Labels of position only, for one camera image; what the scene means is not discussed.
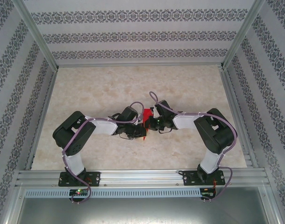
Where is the aluminium mounting rail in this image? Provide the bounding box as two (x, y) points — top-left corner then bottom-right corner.
(15, 169), (267, 187)

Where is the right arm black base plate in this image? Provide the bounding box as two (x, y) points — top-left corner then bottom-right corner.
(182, 170), (226, 187)

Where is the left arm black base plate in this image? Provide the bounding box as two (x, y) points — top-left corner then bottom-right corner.
(58, 171), (101, 187)

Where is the grey metal panel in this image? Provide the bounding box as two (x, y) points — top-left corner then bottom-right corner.
(16, 197), (269, 224)

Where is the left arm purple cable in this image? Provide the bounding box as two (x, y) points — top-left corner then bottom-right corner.
(62, 101), (144, 204)

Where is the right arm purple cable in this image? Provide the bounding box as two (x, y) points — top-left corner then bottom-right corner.
(149, 91), (238, 201)

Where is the slotted grey cable duct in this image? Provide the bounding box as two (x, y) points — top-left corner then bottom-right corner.
(24, 188), (201, 198)

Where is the red paper sheet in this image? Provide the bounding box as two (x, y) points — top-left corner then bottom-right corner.
(142, 108), (157, 142)

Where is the aluminium frame post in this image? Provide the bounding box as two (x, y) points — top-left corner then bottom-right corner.
(221, 0), (266, 70)
(11, 0), (59, 70)

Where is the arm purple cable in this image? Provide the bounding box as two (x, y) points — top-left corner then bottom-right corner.
(149, 91), (238, 201)
(62, 101), (144, 204)

